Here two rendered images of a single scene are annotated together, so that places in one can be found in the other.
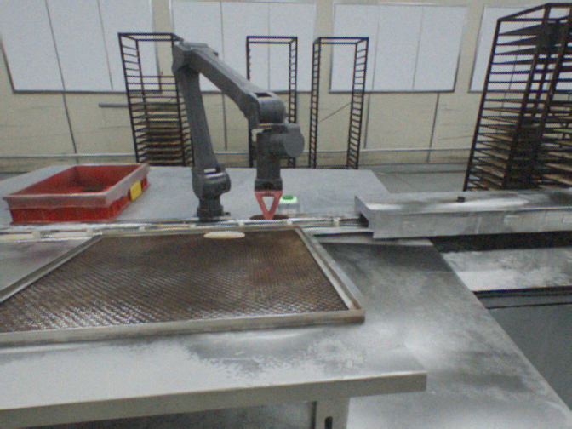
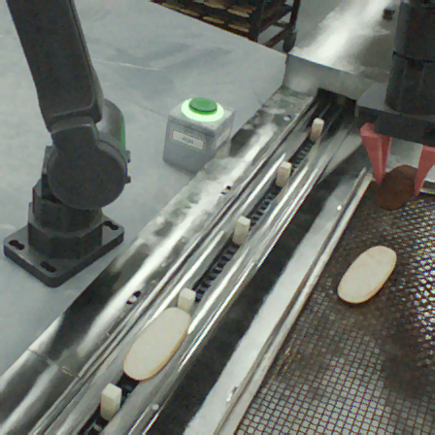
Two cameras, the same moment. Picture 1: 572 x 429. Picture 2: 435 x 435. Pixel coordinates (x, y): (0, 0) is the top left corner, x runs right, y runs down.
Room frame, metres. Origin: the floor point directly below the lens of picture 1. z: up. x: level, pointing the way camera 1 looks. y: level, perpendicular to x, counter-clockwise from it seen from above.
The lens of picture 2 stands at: (0.69, 0.67, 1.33)
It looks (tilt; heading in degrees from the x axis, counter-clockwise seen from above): 37 degrees down; 301
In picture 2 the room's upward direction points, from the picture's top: 7 degrees clockwise
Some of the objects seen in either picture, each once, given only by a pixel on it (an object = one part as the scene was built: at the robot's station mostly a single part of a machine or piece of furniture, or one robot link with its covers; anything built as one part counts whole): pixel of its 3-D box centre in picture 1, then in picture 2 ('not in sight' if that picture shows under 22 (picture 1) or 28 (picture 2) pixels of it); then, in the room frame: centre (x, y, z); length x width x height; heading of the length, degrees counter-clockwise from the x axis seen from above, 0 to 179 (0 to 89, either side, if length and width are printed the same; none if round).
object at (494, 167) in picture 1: (526, 129); not in sight; (3.01, -2.15, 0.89); 0.60 x 0.59 x 1.78; 0
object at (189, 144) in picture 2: (288, 215); (198, 145); (1.06, -0.04, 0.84); 0.08 x 0.08 x 0.11; 6
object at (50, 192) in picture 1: (89, 189); not in sight; (1.26, 0.71, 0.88); 0.49 x 0.34 x 0.10; 4
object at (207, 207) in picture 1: (209, 208); (65, 217); (1.07, 0.22, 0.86); 0.12 x 0.09 x 0.08; 86
